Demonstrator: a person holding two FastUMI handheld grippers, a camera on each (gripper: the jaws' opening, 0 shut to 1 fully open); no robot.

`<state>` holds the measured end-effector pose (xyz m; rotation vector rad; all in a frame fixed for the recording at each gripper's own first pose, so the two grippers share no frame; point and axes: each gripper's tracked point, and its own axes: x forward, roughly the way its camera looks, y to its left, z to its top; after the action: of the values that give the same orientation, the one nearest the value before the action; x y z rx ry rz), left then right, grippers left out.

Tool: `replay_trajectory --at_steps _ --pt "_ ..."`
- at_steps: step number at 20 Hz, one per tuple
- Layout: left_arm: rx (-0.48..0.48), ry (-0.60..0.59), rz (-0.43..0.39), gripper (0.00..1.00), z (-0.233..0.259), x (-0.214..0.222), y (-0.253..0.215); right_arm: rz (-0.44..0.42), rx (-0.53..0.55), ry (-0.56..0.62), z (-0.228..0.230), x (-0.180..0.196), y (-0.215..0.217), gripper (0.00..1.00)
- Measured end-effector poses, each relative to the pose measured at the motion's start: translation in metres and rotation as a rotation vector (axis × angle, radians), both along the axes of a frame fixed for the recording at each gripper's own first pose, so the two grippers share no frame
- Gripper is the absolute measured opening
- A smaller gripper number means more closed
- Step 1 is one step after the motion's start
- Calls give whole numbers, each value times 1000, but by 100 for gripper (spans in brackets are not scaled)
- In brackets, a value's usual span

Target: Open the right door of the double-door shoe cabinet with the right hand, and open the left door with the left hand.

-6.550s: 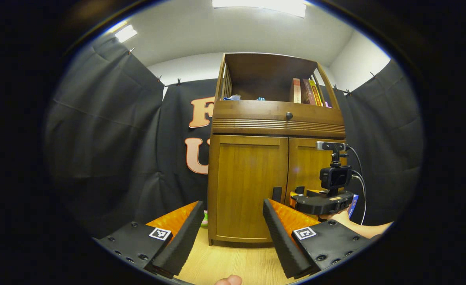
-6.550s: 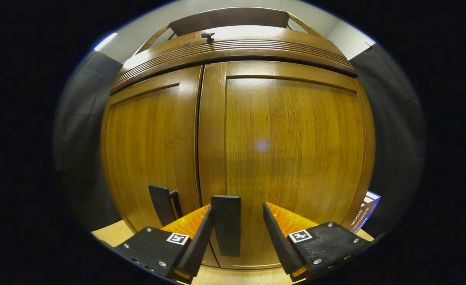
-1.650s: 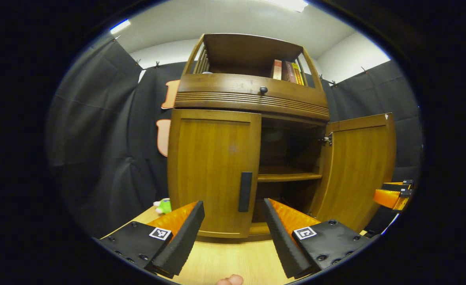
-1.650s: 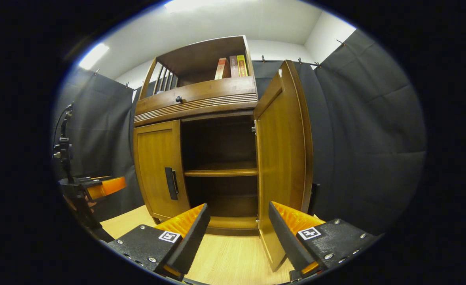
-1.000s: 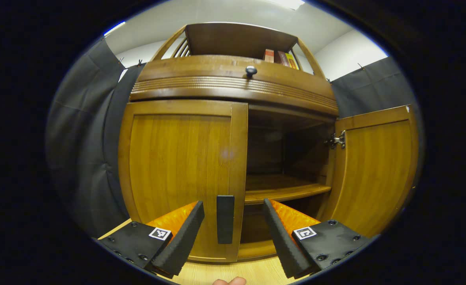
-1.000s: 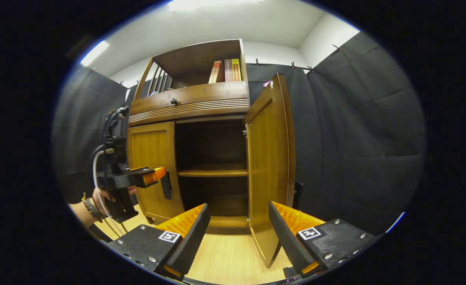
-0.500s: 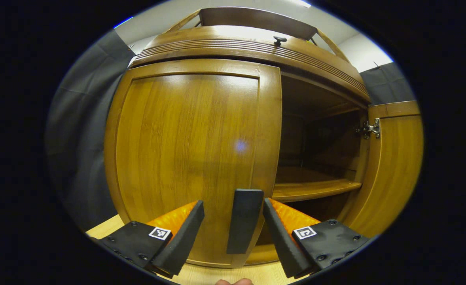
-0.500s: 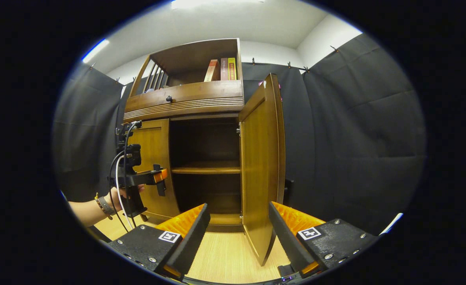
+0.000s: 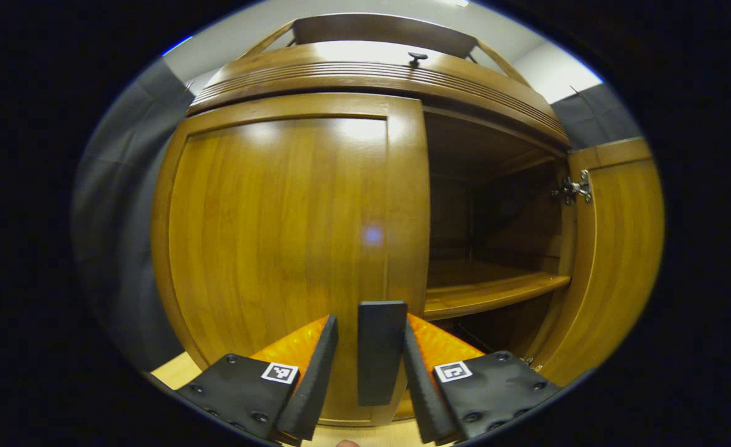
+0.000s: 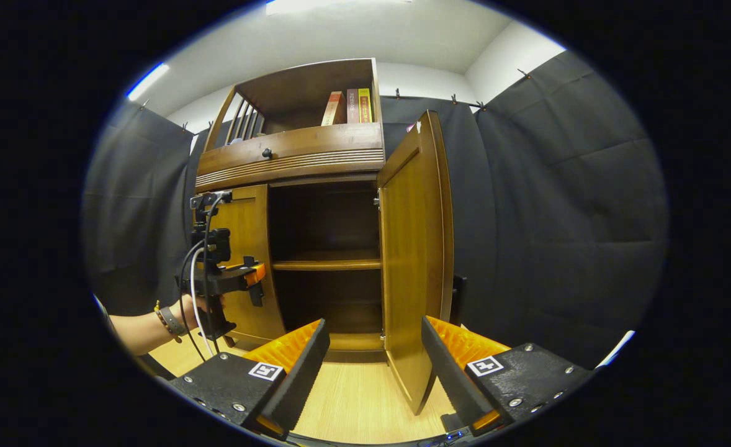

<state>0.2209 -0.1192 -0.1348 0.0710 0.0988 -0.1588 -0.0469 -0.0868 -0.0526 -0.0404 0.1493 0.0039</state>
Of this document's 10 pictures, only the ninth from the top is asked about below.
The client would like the wooden shoe cabinet door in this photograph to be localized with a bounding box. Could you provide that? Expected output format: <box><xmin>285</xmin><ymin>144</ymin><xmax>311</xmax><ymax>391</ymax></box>
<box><xmin>150</xmin><ymin>93</ymin><xmax>431</xmax><ymax>428</ymax></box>
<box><xmin>530</xmin><ymin>137</ymin><xmax>665</xmax><ymax>387</ymax></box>

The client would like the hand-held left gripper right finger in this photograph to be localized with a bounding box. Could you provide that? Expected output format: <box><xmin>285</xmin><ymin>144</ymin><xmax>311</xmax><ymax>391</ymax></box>
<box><xmin>403</xmin><ymin>314</ymin><xmax>562</xmax><ymax>445</ymax></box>

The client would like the wooden cabinet drawer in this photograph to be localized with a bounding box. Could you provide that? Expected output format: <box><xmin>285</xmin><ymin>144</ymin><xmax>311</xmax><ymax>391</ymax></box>
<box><xmin>189</xmin><ymin>40</ymin><xmax>570</xmax><ymax>147</ymax></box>

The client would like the black door handle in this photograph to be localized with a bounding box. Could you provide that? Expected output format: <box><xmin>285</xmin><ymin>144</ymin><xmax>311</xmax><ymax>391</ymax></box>
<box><xmin>357</xmin><ymin>301</ymin><xmax>408</xmax><ymax>407</ymax></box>

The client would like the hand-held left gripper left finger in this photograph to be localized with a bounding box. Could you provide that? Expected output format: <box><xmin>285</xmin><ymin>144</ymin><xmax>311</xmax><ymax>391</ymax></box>
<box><xmin>175</xmin><ymin>314</ymin><xmax>339</xmax><ymax>443</ymax></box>

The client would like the wooden inner cabinet shelf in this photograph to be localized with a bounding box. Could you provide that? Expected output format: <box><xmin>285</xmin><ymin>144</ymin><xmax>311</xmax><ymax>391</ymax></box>
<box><xmin>424</xmin><ymin>258</ymin><xmax>572</xmax><ymax>322</ymax></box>

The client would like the wooden double-door shoe cabinet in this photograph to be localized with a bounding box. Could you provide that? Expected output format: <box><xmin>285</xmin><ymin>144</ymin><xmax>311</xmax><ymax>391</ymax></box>
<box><xmin>150</xmin><ymin>12</ymin><xmax>665</xmax><ymax>429</ymax></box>

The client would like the metal door hinge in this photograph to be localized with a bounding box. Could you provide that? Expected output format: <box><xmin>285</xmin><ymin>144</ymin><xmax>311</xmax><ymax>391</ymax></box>
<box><xmin>550</xmin><ymin>169</ymin><xmax>593</xmax><ymax>205</ymax></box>

